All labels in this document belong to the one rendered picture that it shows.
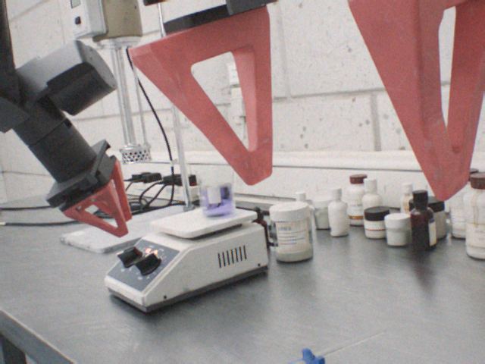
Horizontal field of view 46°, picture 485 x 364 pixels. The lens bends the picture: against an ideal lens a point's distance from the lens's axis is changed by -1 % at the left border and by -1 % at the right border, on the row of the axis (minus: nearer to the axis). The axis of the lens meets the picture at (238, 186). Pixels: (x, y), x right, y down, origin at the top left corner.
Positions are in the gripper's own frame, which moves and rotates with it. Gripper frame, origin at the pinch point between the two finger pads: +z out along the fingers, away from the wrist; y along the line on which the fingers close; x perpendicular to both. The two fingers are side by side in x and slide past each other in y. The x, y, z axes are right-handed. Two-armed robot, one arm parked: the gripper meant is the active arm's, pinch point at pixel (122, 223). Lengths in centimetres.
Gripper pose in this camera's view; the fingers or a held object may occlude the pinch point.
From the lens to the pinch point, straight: 73.7
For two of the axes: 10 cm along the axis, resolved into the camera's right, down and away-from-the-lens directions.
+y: -0.3, -4.7, 8.8
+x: -8.6, 4.6, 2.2
